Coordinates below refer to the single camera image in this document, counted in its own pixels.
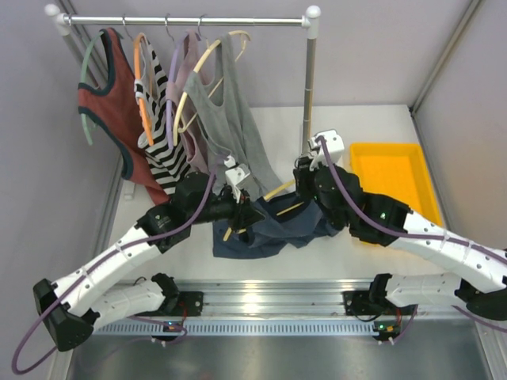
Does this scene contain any yellow hanger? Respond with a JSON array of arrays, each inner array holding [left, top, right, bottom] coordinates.
[[223, 180, 303, 241]]

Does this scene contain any blue printed tank top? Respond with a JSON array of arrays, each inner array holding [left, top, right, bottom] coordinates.
[[212, 192, 338, 260]]

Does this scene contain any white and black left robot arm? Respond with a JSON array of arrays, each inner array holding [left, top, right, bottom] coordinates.
[[33, 167, 264, 352]]

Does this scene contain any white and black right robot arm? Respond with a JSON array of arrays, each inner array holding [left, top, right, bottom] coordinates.
[[293, 155, 506, 321]]

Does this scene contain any grey tank top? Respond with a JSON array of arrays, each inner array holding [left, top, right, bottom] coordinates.
[[189, 33, 282, 201]]

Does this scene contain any black white striped tank top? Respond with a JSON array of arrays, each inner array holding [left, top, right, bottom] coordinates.
[[138, 34, 190, 196]]

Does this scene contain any lilac hanger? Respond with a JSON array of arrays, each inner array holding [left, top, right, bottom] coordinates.
[[166, 32, 188, 149]]

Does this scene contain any cream hanger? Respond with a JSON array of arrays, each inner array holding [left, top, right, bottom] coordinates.
[[167, 17, 251, 146]]

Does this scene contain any rust red tank top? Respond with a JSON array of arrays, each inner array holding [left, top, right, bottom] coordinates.
[[90, 28, 170, 205]]

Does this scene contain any mauve tank top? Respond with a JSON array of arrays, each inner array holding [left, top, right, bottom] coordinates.
[[172, 30, 209, 173]]

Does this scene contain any orange hanger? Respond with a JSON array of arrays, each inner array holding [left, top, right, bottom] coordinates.
[[122, 15, 154, 146]]

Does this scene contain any green hanger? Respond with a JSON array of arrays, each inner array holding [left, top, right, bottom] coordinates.
[[78, 32, 103, 146]]

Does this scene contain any yellow plastic tray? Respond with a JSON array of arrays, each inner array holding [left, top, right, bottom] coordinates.
[[349, 142, 443, 226]]

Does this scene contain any silver white clothes rack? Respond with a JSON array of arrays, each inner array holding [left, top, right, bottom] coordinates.
[[44, 1, 321, 135]]

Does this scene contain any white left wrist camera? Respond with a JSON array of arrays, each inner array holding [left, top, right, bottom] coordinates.
[[224, 155, 250, 203]]

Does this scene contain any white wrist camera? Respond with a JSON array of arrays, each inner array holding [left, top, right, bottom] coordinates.
[[308, 129, 345, 171], [224, 155, 250, 203]]

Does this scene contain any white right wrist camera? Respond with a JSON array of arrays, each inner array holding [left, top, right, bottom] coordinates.
[[308, 129, 345, 171]]

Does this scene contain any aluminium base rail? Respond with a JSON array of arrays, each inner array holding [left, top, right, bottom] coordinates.
[[86, 278, 476, 337]]

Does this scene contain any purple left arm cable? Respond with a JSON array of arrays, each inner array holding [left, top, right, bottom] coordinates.
[[10, 161, 234, 374]]

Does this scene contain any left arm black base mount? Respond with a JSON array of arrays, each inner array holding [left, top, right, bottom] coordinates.
[[135, 291, 204, 317]]

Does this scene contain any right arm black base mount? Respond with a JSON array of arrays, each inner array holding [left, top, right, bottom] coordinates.
[[343, 291, 396, 322]]

